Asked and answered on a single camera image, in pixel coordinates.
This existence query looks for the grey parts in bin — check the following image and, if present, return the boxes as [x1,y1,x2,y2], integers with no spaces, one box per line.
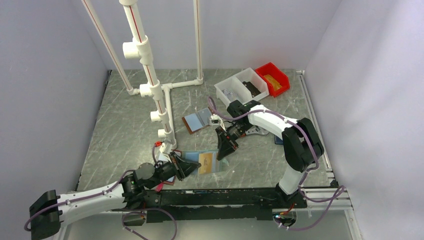
[222,88,239,103]

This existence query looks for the red handled adjustable wrench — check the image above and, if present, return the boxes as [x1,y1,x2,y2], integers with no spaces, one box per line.
[242,125,269,137]

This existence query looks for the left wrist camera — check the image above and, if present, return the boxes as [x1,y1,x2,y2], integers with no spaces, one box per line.
[152,140,175,163]

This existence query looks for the yellow item in red bin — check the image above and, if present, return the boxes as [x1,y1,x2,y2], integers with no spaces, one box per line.
[264,74,282,91]

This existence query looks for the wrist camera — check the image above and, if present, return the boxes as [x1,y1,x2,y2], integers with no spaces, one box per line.
[209,114,225,129]
[152,140,175,163]

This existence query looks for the red card holder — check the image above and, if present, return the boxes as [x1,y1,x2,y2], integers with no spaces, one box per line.
[155,149,183,186]

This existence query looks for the white pvc pipe frame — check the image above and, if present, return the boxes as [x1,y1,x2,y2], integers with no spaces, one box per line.
[81,0,204,149]

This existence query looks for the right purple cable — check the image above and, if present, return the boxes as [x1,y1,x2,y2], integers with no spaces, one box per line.
[206,96,346,232]

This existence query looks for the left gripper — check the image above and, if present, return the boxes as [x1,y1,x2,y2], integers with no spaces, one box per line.
[146,151,201,189]

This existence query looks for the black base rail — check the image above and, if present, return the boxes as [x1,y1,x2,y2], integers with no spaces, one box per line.
[121,187,308,221]

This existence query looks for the brown card holder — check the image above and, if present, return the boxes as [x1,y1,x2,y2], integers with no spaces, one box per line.
[181,107,213,135]

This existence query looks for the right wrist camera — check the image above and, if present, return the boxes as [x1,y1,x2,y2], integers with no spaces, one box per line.
[209,114,225,129]

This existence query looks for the red plastic bin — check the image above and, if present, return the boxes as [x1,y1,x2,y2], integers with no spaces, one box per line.
[254,62,290,98]

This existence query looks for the white divided bin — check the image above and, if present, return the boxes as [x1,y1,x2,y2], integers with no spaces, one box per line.
[214,67,270,107]

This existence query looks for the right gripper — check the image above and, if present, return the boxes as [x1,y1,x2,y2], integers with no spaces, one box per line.
[215,121,253,161]

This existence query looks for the navy blue card holder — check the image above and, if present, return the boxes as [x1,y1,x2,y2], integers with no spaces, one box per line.
[274,135,284,145]

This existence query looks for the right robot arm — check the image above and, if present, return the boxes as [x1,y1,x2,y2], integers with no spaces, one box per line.
[208,97,325,208]

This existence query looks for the black part in bin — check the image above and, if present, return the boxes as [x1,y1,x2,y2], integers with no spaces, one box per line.
[242,81,261,98]

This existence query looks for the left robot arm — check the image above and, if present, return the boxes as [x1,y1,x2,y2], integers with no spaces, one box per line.
[23,151,201,240]

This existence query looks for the orange credit card in holder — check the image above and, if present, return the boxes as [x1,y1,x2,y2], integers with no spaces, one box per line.
[198,152,214,175]

